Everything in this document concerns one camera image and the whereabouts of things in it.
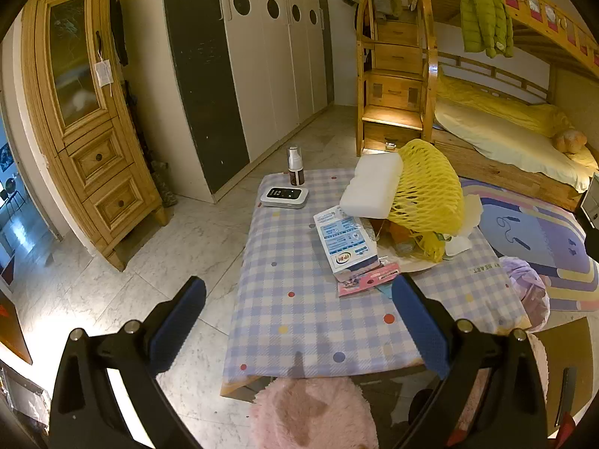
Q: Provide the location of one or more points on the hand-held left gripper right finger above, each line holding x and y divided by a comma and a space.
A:
421, 332

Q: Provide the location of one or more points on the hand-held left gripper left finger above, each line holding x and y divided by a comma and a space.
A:
180, 327

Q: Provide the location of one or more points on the pink-labelled plastic sock packet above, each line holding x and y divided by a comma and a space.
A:
369, 278

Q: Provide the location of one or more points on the purple plastic bag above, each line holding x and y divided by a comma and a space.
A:
529, 285

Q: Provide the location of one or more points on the white and blue carton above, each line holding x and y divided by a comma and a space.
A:
344, 238

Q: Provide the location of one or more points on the blue checkered tablecloth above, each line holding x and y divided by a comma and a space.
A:
290, 252

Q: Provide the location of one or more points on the pink fluffy stool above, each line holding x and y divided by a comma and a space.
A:
309, 416

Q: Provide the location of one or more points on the camouflage bag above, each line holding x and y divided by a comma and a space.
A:
164, 184

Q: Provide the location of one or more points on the yellow foam net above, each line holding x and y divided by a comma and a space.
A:
430, 187

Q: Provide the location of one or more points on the colourful play mat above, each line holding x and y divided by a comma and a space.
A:
529, 234

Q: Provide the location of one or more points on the white foam block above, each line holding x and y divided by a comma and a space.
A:
369, 187

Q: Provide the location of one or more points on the white digital clock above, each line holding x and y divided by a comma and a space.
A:
283, 194

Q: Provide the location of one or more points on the wooden bunk bed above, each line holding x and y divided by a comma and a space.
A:
505, 173

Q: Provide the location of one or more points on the wooden cabinet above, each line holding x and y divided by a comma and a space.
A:
93, 159

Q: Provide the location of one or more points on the pale yellow quilt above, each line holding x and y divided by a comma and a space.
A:
505, 145

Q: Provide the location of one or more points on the white appliance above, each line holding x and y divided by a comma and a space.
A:
590, 201

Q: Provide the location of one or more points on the tan plush toy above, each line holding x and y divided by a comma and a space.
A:
570, 140

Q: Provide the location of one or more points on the yellow blanket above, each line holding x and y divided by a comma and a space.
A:
514, 107

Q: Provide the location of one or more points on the wooden stair drawers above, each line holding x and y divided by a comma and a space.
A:
393, 89

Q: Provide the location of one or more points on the white wardrobe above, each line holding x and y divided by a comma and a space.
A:
262, 79

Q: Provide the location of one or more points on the white paper tag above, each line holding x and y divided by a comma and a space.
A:
103, 73

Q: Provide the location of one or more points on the dark hanging clothes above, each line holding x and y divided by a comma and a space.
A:
119, 32

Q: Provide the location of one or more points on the green puffer jacket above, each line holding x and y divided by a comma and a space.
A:
484, 14

